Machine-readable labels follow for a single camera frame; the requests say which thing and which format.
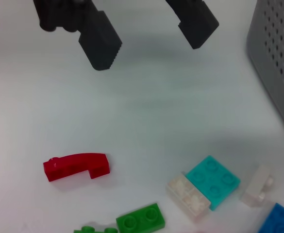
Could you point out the white building block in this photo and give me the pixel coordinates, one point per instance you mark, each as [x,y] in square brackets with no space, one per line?
[255,187]
[188,196]

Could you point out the grey-green perforated storage bin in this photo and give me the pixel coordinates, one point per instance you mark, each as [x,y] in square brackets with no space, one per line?
[272,60]

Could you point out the green two-stud building block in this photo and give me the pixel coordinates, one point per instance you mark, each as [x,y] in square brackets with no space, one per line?
[141,219]

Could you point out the teal square building block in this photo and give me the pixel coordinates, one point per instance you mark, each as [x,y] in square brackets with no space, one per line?
[214,179]

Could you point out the dark red curved block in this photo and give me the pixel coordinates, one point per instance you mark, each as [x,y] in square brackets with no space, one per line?
[69,167]

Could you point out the blue square building block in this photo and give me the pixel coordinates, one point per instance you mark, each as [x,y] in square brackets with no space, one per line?
[280,221]

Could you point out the green long building block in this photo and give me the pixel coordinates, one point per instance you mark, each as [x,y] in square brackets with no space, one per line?
[93,230]

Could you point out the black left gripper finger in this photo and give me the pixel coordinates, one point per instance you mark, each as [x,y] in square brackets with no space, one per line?
[100,41]
[197,24]

